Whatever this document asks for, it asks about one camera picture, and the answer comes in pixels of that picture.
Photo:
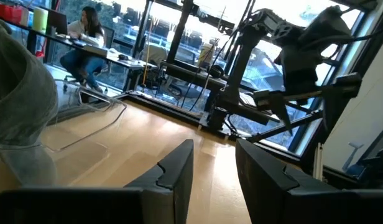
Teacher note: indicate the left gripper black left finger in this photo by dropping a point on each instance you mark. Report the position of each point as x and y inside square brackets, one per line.
[176, 168]

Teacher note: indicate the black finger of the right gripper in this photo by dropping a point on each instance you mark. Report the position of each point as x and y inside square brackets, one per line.
[331, 109]
[281, 110]

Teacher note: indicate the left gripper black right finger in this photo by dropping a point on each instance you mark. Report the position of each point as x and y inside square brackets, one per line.
[260, 180]

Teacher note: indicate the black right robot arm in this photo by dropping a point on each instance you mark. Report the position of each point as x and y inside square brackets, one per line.
[241, 62]

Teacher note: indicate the red container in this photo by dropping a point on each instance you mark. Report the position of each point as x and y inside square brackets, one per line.
[8, 13]

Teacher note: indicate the grey keyboard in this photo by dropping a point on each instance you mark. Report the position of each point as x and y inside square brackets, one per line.
[247, 99]

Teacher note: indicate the beige bottle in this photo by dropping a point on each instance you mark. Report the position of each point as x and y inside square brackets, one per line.
[206, 55]

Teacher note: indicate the long black desk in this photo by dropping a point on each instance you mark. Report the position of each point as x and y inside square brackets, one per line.
[129, 64]

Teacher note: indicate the black computer mouse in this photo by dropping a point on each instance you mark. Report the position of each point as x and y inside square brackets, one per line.
[123, 57]

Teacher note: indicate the white box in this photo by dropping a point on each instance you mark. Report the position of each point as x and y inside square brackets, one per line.
[95, 50]

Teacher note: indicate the seated person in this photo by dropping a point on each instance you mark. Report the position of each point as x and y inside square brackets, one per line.
[89, 34]

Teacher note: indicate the grey knit cap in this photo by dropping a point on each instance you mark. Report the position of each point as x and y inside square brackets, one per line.
[20, 93]

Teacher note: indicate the dark laptop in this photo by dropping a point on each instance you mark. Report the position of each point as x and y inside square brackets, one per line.
[58, 21]

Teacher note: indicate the pale green cup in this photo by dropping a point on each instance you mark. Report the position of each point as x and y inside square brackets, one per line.
[40, 19]

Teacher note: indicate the white cup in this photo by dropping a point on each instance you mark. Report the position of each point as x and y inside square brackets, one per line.
[24, 17]

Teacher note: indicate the black diagonal frame strut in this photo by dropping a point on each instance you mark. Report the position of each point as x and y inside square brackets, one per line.
[284, 126]

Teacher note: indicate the black aluminium table rail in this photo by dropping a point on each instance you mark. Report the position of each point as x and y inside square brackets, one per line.
[166, 107]

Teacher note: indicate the black camera frame post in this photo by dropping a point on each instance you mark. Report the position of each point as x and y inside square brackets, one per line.
[179, 34]

